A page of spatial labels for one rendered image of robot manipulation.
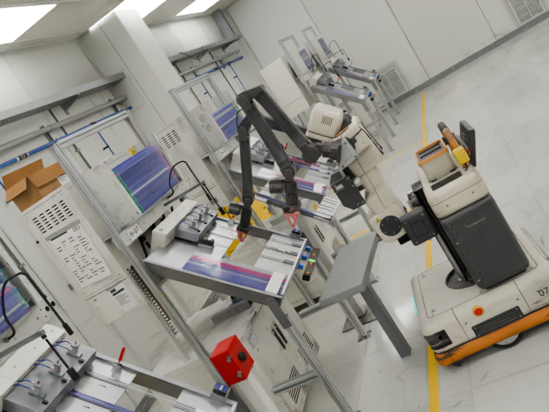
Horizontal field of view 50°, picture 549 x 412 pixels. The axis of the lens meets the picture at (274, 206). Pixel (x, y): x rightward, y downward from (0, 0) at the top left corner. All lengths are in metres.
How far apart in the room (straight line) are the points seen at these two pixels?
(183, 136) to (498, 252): 2.38
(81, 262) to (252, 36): 8.20
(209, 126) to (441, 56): 6.80
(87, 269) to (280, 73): 5.01
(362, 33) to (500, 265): 8.08
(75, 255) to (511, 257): 2.08
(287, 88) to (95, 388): 5.93
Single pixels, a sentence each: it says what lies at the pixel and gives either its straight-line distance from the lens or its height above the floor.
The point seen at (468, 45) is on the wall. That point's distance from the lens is 10.58.
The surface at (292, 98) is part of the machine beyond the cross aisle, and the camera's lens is 7.68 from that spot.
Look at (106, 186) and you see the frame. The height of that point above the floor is 1.60.
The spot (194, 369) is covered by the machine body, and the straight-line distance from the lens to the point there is 3.21.
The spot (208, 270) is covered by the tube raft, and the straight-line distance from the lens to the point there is 2.95.
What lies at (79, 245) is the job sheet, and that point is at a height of 1.43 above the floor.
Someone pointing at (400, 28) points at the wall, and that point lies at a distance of 10.52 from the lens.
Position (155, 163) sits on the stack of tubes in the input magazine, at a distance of 3.39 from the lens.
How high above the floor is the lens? 1.63
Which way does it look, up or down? 11 degrees down
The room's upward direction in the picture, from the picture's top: 33 degrees counter-clockwise
